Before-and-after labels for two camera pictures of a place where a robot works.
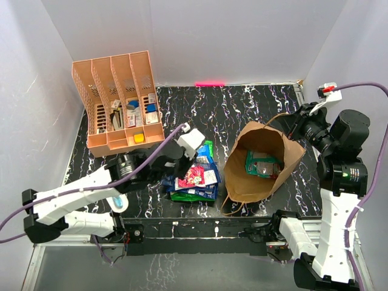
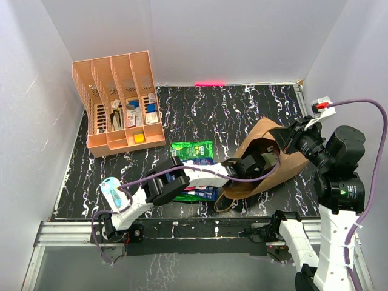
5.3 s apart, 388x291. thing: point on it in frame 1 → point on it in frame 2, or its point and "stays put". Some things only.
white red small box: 151,117 stays put
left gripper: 187,162 → 259,173
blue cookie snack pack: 210,191 stays put
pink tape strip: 208,83 stays put
